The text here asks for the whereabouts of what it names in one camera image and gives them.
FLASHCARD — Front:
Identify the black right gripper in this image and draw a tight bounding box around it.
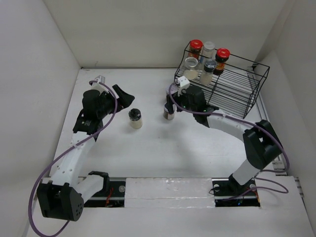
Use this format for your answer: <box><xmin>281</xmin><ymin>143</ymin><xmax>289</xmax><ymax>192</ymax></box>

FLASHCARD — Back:
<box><xmin>164</xmin><ymin>89</ymin><xmax>197</xmax><ymax>115</ymax></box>

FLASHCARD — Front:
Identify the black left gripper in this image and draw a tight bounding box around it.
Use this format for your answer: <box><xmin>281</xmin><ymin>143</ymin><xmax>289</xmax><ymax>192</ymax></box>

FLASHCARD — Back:
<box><xmin>97</xmin><ymin>85</ymin><xmax>133</xmax><ymax>119</ymax></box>

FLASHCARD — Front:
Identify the white lid brown spice jar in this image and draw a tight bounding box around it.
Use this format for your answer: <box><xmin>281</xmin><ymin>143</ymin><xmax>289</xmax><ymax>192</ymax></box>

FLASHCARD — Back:
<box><xmin>163</xmin><ymin>104</ymin><xmax>175</xmax><ymax>120</ymax></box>

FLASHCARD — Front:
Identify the black grinder cap spice bottle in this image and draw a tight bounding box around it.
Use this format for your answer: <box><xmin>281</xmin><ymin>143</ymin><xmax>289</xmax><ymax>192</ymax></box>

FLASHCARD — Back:
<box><xmin>128</xmin><ymin>108</ymin><xmax>143</xmax><ymax>129</ymax></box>

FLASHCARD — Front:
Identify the round glass jar white powder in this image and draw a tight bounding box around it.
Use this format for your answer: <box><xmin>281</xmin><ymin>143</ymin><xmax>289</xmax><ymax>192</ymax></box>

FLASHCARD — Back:
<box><xmin>183</xmin><ymin>57</ymin><xmax>198</xmax><ymax>80</ymax></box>

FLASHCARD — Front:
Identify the silver lid blue label bottle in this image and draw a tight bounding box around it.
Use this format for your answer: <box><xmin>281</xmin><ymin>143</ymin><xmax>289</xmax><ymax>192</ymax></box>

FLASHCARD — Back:
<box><xmin>200</xmin><ymin>41</ymin><xmax>215</xmax><ymax>63</ymax></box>

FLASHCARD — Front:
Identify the red lid sauce jar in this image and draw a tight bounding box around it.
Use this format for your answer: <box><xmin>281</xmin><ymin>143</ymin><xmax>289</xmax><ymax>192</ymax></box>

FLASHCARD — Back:
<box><xmin>188</xmin><ymin>39</ymin><xmax>203</xmax><ymax>59</ymax></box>
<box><xmin>213</xmin><ymin>48</ymin><xmax>230</xmax><ymax>76</ymax></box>

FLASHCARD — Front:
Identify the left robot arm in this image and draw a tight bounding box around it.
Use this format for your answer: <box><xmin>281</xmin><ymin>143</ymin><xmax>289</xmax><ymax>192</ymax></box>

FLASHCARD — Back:
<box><xmin>37</xmin><ymin>81</ymin><xmax>135</xmax><ymax>221</ymax></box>

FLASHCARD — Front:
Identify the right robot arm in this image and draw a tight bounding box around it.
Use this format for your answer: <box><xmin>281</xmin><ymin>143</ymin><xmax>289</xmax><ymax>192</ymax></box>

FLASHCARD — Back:
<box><xmin>164</xmin><ymin>84</ymin><xmax>285</xmax><ymax>196</ymax></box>

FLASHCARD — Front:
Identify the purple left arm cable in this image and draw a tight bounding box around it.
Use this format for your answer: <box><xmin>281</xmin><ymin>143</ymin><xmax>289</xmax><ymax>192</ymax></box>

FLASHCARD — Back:
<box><xmin>28</xmin><ymin>80</ymin><xmax>119</xmax><ymax>237</ymax></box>

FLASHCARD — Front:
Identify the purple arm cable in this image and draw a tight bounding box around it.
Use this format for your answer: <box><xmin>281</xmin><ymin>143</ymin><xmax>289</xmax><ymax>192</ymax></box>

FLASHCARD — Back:
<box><xmin>168</xmin><ymin>82</ymin><xmax>290</xmax><ymax>200</ymax></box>
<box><xmin>28</xmin><ymin>80</ymin><xmax>119</xmax><ymax>237</ymax></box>

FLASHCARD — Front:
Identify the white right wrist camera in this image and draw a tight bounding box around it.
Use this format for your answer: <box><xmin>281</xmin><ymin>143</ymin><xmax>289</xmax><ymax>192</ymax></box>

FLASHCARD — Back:
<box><xmin>175</xmin><ymin>76</ymin><xmax>190</xmax><ymax>96</ymax></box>

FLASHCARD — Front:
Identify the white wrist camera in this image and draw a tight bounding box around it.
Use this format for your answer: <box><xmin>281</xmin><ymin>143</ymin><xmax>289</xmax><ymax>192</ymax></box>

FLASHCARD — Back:
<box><xmin>175</xmin><ymin>76</ymin><xmax>190</xmax><ymax>96</ymax></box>
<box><xmin>89</xmin><ymin>75</ymin><xmax>106</xmax><ymax>93</ymax></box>

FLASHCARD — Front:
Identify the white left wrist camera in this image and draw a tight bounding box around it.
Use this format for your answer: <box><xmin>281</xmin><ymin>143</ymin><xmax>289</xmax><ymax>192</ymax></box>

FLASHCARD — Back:
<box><xmin>89</xmin><ymin>75</ymin><xmax>106</xmax><ymax>93</ymax></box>

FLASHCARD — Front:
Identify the black wire rack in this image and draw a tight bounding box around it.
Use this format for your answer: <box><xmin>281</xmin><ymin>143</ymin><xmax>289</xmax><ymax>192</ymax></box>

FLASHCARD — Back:
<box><xmin>173</xmin><ymin>44</ymin><xmax>270</xmax><ymax>119</ymax></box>

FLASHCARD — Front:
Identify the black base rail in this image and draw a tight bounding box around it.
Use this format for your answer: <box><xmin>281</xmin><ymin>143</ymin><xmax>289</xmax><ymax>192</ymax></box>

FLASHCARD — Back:
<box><xmin>84</xmin><ymin>181</ymin><xmax>260</xmax><ymax>208</ymax></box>

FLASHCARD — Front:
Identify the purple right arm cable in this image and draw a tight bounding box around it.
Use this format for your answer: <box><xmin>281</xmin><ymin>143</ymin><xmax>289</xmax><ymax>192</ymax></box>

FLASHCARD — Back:
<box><xmin>168</xmin><ymin>82</ymin><xmax>290</xmax><ymax>200</ymax></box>

